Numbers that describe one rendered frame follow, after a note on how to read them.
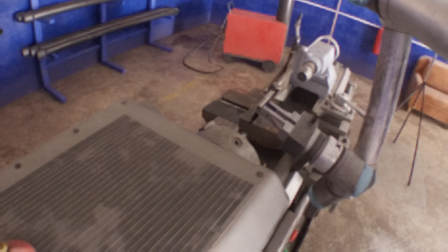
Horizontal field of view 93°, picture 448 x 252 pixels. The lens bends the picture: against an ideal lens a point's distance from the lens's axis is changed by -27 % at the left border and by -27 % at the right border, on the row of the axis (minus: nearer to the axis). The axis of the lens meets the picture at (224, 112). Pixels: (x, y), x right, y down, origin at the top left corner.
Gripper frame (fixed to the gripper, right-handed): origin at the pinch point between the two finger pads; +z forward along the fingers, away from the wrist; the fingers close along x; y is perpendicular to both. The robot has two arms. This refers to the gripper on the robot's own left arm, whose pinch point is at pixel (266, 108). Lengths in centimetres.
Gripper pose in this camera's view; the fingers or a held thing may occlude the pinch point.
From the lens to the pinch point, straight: 72.3
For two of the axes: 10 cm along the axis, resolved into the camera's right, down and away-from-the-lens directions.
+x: -5.0, 4.3, -7.5
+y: 3.6, -6.9, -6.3
